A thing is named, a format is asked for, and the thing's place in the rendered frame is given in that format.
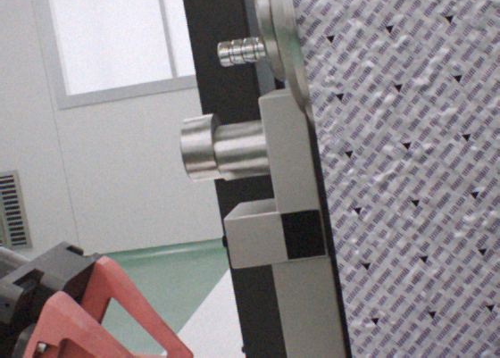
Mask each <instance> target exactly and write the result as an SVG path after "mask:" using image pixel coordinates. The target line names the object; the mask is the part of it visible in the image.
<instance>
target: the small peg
mask: <svg viewBox="0 0 500 358"><path fill-rule="evenodd" d="M218 56H219V60H220V63H221V64H222V65H223V66H224V67H228V66H233V64H235V63H236V64H242V63H246V62H258V61H259V60H261V61H267V57H266V54H265V52H264V48H263V42H262V39H261V36H258V37H246V38H245V39H242V38H240V39H234V40H233V42H230V41H225V42H220V44H219V45H218Z"/></svg>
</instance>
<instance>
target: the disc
mask: <svg viewBox="0 0 500 358"><path fill-rule="evenodd" d="M282 2H283V7H284V17H285V22H286V26H287V34H288V39H289V44H290V47H291V52H292V59H293V63H294V66H295V71H296V76H297V80H298V84H299V87H300V89H301V96H302V98H303V102H304V107H305V110H306V111H307V114H308V117H309V120H310V123H311V125H312V128H313V130H314V132H315V133H316V135H317V132H316V128H315V122H314V117H313V108H312V103H311V98H310V92H309V82H308V78H307V72H306V68H305V62H304V53H303V48H302V42H301V32H300V28H299V21H298V17H297V12H296V2H295V0H282Z"/></svg>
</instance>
